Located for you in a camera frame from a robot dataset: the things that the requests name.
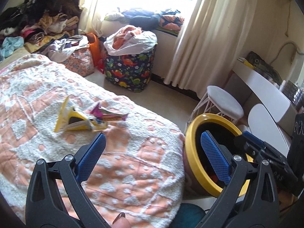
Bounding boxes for light blue garment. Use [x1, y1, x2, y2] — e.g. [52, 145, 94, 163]
[0, 37, 25, 62]

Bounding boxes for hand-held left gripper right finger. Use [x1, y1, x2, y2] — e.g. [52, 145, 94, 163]
[197, 131, 280, 228]

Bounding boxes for white desk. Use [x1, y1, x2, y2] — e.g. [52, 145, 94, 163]
[231, 59, 291, 135]

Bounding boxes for floral fabric bag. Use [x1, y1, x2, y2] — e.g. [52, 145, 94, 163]
[59, 46, 94, 78]

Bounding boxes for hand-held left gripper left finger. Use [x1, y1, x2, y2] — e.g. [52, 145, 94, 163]
[25, 132, 107, 228]

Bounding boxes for orange bag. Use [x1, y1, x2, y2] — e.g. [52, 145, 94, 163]
[85, 33, 105, 68]

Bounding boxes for white wire frame stool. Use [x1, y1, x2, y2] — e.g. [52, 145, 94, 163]
[188, 85, 245, 127]

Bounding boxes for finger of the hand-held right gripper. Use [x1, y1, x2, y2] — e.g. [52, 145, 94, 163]
[234, 135, 262, 158]
[242, 131, 268, 149]

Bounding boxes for cream curtain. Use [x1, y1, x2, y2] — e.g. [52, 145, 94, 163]
[163, 0, 248, 93]

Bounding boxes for wire grid organiser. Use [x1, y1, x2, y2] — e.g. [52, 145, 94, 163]
[280, 79, 304, 112]

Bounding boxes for wall cable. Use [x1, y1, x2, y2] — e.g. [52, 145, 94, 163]
[273, 0, 304, 60]

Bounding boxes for purple wrapper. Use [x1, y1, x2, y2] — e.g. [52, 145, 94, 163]
[89, 102, 129, 124]

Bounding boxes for white chair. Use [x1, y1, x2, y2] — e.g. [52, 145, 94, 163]
[247, 104, 293, 146]

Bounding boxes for person's left hand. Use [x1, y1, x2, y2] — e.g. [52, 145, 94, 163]
[112, 212, 131, 228]

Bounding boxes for dinosaur print storage bag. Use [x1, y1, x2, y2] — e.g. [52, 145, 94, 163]
[104, 44, 158, 93]

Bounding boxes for sheer white curtain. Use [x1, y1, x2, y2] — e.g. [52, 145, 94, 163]
[79, 0, 112, 36]

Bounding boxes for clothes on window sill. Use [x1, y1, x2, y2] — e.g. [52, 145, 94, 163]
[104, 8, 186, 32]

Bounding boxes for yellow wrapper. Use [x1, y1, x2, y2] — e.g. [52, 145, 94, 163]
[54, 96, 107, 133]

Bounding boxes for teal cushion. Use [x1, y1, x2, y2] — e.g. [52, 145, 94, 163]
[171, 203, 206, 228]

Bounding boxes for pile of clothes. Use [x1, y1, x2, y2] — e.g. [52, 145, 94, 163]
[0, 0, 81, 62]

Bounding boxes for white plastic bag of clothes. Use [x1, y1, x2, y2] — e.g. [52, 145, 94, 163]
[104, 25, 158, 57]

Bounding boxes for yellow rimmed black bin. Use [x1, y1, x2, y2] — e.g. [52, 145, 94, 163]
[185, 113, 253, 198]

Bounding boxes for green camouflage bag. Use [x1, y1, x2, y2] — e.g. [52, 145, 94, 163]
[246, 51, 282, 82]

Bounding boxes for peach and white blanket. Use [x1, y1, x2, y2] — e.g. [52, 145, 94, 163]
[0, 53, 186, 228]

